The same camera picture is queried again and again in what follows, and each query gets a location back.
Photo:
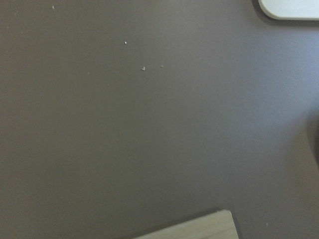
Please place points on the cream rabbit tray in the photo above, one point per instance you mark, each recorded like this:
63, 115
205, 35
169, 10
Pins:
290, 9

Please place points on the bamboo cutting board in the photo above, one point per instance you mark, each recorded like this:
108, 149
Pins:
218, 225

